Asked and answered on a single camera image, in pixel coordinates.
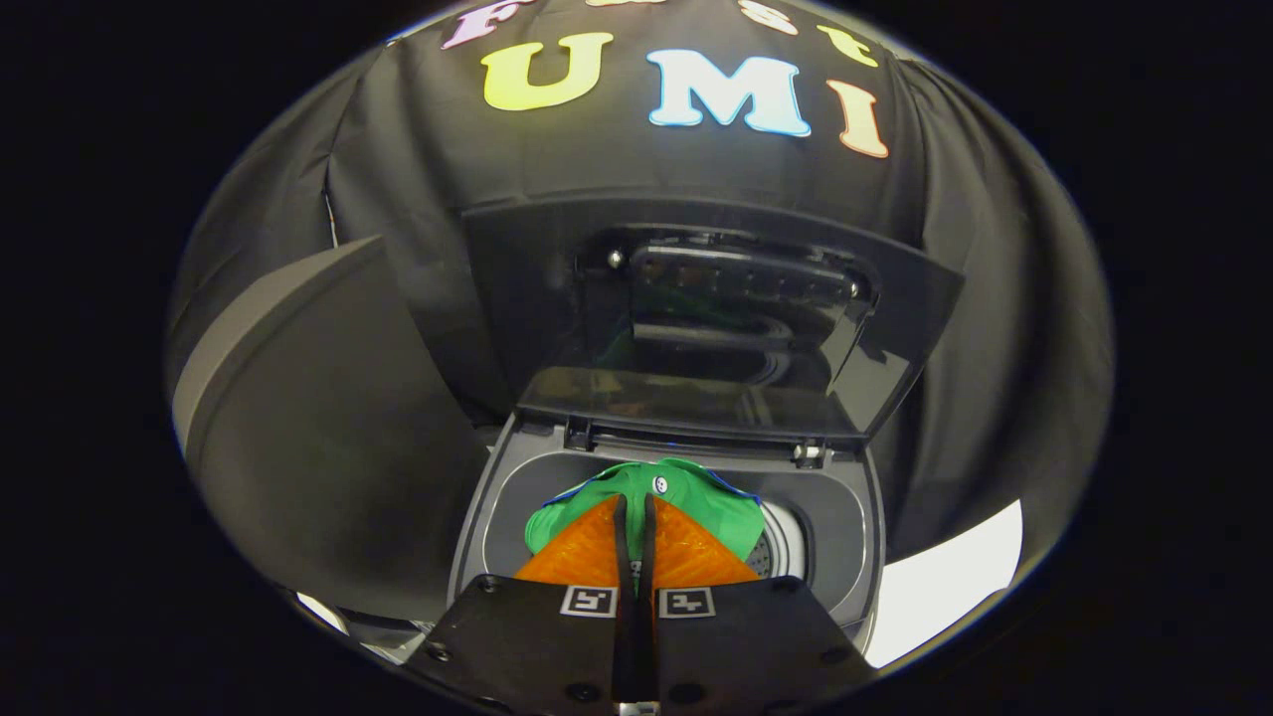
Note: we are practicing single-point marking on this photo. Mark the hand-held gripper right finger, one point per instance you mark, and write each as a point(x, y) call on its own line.
point(746, 636)

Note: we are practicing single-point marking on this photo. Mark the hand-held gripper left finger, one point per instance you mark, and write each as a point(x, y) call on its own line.
point(537, 636)

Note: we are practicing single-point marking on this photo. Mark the green polo shirt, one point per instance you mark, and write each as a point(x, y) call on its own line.
point(716, 507)

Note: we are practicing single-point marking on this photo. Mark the dark washing machine lid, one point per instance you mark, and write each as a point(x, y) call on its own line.
point(527, 288)

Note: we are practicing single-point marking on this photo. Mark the black and grey cabinet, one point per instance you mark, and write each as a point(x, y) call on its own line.
point(328, 447)

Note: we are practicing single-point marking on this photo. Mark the black backdrop cloth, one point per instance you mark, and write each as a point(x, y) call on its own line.
point(1004, 328)

